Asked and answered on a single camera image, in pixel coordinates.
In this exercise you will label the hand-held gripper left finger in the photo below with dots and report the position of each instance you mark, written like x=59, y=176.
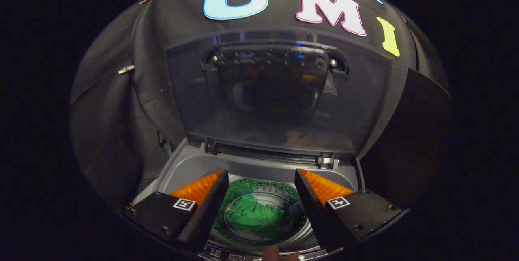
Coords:
x=209, y=210

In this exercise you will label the green shirt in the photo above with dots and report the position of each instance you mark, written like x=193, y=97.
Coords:
x=251, y=216

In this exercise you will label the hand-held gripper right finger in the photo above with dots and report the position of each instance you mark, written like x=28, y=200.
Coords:
x=314, y=210

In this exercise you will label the white cloth clip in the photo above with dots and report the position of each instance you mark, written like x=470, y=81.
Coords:
x=126, y=69

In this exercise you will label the dark washing machine lid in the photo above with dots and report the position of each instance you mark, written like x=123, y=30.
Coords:
x=275, y=90

